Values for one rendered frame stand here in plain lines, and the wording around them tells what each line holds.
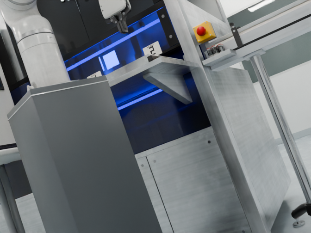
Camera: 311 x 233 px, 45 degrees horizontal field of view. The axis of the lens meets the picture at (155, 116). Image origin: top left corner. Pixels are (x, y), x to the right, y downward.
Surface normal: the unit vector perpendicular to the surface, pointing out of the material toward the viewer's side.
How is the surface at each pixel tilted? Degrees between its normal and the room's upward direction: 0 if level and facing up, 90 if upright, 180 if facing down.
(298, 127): 90
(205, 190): 90
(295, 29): 90
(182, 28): 90
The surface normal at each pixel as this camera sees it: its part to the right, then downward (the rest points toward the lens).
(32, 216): -0.42, 0.07
